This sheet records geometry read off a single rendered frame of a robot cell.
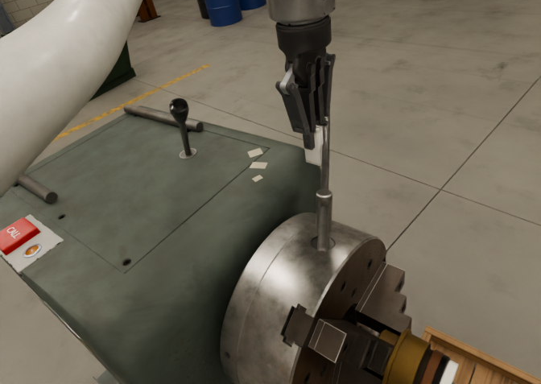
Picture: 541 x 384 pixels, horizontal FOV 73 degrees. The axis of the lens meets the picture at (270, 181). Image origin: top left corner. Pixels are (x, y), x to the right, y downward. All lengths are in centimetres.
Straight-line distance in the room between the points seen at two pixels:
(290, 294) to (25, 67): 38
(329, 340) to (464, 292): 159
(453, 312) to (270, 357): 153
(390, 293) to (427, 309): 132
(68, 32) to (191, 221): 37
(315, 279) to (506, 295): 166
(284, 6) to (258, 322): 41
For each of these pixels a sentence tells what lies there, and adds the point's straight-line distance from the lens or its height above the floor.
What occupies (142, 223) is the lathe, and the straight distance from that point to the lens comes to 64.
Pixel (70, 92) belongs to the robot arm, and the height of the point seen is 156.
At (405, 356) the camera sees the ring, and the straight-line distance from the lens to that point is 58.
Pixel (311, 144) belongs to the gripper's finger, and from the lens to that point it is 60.
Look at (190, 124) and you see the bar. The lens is 85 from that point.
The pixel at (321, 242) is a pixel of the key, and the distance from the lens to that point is 43.
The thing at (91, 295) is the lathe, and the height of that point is 125.
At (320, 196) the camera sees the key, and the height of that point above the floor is 132.
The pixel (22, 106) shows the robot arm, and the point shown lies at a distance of 27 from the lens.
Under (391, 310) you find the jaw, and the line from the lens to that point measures 64.
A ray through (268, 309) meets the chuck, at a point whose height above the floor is 121.
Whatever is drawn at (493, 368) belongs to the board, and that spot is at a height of 89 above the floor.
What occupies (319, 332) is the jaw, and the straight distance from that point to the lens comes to 51.
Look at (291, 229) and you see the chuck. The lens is 57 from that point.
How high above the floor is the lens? 164
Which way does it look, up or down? 37 degrees down
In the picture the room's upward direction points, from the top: 12 degrees counter-clockwise
